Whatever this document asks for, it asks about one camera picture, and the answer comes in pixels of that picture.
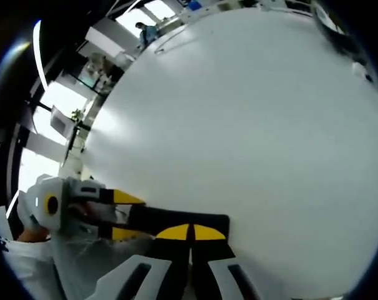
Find grey cable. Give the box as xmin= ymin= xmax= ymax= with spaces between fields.
xmin=154 ymin=29 xmax=192 ymax=54

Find person's left hand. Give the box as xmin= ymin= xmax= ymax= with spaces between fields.
xmin=17 ymin=229 xmax=52 ymax=244

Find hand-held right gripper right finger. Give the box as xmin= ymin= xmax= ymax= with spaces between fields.
xmin=190 ymin=224 xmax=274 ymax=300

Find black remote control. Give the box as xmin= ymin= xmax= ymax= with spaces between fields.
xmin=113 ymin=202 xmax=232 ymax=243

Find ceiling light strips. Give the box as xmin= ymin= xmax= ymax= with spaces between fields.
xmin=32 ymin=20 xmax=51 ymax=91

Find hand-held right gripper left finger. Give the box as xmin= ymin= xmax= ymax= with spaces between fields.
xmin=91 ymin=224 xmax=189 ymax=300

